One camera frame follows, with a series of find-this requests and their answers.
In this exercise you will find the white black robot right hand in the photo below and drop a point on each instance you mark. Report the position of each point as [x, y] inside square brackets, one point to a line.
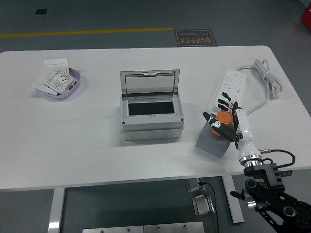
[244, 126]

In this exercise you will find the orange cylinder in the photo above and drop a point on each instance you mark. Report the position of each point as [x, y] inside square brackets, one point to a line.
[224, 117]

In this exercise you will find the grey junction box with lid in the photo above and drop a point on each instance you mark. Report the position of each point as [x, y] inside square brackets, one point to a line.
[150, 122]

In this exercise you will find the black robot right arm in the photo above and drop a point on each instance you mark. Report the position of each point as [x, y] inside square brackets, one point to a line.
[264, 172]

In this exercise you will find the grey cube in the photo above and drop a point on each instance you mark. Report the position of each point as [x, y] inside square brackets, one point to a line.
[211, 145]

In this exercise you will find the grey table control box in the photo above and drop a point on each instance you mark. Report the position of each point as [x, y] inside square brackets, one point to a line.
[193, 185]

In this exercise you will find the white power strip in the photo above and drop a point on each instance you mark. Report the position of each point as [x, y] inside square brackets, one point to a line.
[233, 80]

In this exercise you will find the black table height controller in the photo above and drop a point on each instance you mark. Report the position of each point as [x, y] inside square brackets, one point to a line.
[286, 173]

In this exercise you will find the white table leg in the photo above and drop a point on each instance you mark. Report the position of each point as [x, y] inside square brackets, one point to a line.
[236, 213]
[57, 208]

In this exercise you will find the metal foot pedal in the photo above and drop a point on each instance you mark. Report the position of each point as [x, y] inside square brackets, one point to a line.
[202, 205]

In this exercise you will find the brown floor sign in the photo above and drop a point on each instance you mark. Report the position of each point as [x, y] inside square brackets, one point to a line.
[195, 38]

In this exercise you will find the red object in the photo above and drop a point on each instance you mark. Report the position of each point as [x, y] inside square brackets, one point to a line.
[306, 15]

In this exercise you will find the purple plastic tray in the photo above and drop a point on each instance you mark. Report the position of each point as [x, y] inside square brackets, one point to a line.
[62, 96]

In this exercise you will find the white socket with printed film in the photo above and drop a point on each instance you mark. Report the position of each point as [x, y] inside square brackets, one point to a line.
[58, 81]

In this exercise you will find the white flat packet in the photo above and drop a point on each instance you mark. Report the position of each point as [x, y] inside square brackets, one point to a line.
[39, 83]

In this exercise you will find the black floor hatch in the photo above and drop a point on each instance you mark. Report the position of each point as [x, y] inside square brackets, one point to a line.
[40, 11]

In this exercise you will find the metal base plate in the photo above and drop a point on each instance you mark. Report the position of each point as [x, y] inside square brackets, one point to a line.
[111, 229]
[173, 227]

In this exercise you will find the white wall switch plate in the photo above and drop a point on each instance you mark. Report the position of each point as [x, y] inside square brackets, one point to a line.
[56, 64]

